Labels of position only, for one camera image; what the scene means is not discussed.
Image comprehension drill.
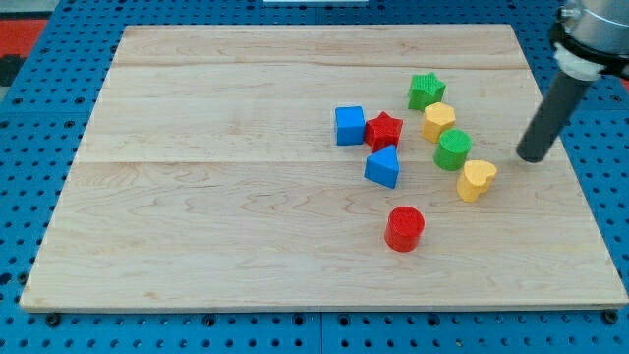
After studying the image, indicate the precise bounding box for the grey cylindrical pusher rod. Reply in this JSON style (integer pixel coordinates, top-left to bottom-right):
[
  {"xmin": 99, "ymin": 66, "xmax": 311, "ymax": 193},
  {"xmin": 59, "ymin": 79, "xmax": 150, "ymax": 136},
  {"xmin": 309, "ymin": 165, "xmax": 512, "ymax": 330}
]
[{"xmin": 516, "ymin": 71, "xmax": 592, "ymax": 163}]

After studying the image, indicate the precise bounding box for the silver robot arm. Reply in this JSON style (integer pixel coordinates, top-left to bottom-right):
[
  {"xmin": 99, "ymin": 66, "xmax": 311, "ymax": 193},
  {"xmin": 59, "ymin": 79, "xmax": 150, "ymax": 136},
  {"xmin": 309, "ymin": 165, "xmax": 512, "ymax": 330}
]
[{"xmin": 516, "ymin": 0, "xmax": 628, "ymax": 163}]

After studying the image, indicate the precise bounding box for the green star block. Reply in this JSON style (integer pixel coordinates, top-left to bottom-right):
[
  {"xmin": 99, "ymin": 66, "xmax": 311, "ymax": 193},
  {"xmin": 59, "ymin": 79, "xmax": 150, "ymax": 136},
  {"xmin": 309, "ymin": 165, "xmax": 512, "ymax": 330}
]
[{"xmin": 408, "ymin": 72, "xmax": 447, "ymax": 111}]

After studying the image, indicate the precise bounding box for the red star block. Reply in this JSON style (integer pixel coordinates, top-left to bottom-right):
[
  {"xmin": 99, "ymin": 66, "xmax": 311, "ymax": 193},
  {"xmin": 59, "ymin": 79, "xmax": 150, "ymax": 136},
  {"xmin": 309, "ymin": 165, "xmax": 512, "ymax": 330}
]
[{"xmin": 364, "ymin": 111, "xmax": 403, "ymax": 152}]

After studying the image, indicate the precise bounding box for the yellow heart block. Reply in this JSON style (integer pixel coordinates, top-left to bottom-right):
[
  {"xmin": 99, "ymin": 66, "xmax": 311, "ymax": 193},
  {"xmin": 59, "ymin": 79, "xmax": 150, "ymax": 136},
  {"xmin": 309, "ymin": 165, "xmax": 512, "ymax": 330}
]
[{"xmin": 456, "ymin": 160, "xmax": 498, "ymax": 203}]

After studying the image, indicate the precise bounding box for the green cylinder block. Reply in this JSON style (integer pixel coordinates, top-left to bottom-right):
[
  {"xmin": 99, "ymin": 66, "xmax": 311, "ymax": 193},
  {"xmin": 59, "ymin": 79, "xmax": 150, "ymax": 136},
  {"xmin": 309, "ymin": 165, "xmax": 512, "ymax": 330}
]
[{"xmin": 433, "ymin": 129, "xmax": 473, "ymax": 171}]

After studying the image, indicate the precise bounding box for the yellow hexagon block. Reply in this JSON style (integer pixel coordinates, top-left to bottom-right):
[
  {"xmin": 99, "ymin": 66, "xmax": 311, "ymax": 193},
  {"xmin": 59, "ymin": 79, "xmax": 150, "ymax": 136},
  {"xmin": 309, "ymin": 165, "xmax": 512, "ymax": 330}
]
[{"xmin": 422, "ymin": 102, "xmax": 456, "ymax": 144}]

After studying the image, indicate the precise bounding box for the blue triangle block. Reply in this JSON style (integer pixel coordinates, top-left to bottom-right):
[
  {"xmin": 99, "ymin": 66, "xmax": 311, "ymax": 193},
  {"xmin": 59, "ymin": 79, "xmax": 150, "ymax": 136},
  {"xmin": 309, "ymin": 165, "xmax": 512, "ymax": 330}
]
[{"xmin": 364, "ymin": 145, "xmax": 400, "ymax": 189}]

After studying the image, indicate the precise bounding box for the red cylinder block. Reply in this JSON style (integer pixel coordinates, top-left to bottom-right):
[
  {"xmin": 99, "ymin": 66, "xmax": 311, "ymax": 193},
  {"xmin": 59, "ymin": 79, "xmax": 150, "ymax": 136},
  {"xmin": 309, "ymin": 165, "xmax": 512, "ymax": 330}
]
[{"xmin": 384, "ymin": 206, "xmax": 426, "ymax": 253}]

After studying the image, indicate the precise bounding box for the blue cube block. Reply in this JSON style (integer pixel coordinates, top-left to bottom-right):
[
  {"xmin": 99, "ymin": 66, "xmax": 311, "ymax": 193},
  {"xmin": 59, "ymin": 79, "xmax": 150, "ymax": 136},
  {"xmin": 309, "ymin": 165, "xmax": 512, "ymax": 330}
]
[{"xmin": 334, "ymin": 106, "xmax": 366, "ymax": 146}]

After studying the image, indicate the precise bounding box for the light wooden board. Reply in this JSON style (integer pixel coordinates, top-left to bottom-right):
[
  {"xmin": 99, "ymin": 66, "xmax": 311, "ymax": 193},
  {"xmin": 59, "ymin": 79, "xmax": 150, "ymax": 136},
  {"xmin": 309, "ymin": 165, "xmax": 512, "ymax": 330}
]
[{"xmin": 20, "ymin": 25, "xmax": 628, "ymax": 314}]

